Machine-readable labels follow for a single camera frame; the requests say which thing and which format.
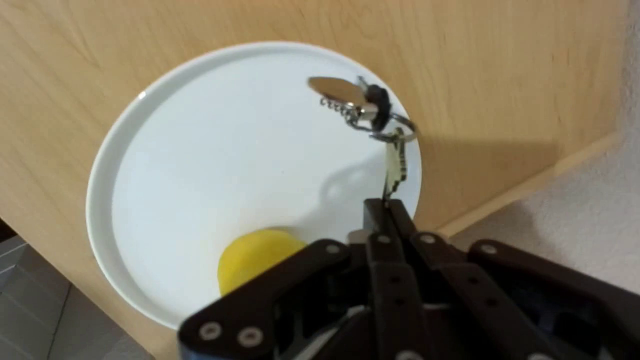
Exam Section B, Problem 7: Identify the yellow lemon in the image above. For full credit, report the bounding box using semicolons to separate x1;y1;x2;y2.
215;226;307;297

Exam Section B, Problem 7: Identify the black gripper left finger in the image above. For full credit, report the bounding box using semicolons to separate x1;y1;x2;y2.
175;196;428;360

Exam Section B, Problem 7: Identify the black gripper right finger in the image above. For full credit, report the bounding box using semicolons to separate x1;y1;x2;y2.
387;198;640;360

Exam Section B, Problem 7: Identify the light wooden nightstand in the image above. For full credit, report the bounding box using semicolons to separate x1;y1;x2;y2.
0;0;640;360

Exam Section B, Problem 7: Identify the white round plate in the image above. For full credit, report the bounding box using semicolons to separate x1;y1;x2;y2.
84;39;424;332

